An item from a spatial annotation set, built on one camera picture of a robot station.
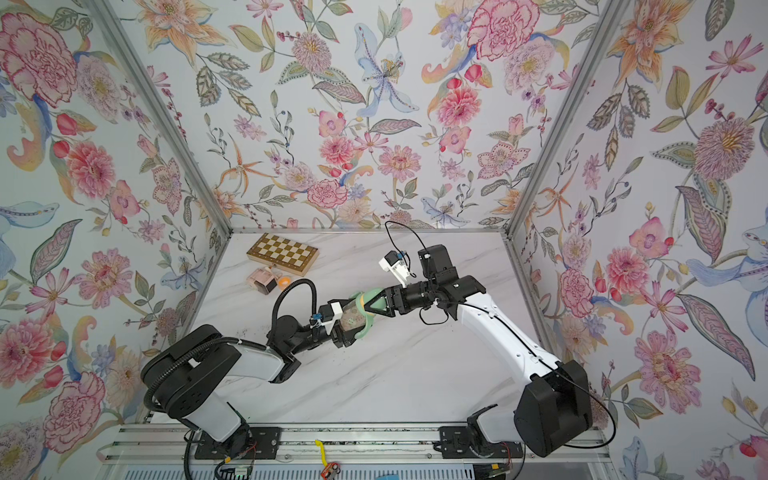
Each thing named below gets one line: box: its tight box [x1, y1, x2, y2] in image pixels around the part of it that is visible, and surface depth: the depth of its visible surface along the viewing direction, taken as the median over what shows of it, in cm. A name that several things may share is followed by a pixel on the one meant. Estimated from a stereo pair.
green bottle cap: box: [363, 288, 387, 310], surface depth 70 cm
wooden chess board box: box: [246, 232, 320, 277], surface depth 113 cm
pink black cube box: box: [246, 268, 278, 295], surface depth 103 cm
